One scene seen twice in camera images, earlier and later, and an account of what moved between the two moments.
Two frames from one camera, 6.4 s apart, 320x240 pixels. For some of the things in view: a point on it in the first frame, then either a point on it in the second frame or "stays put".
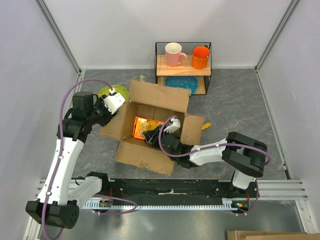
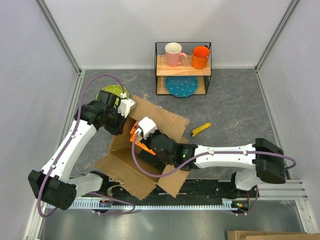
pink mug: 174,55 stays put
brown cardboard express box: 156,103 -> 118,167
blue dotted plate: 190,82 stays put
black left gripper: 109,116 -> 119,129
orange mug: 200,57 stays put
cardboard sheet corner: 270,235 stays put
